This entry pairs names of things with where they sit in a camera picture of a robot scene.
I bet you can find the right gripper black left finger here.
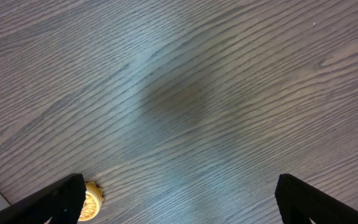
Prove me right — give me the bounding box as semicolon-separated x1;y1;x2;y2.
0;173;86;224

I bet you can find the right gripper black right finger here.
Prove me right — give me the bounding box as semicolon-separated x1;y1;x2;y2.
275;174;358;224

